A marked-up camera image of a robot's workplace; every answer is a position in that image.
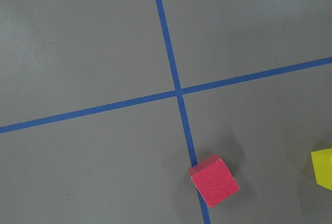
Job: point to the red cube block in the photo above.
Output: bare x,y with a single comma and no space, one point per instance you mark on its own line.
213,180

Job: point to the yellow cube block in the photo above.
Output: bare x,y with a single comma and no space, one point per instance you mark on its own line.
321,161

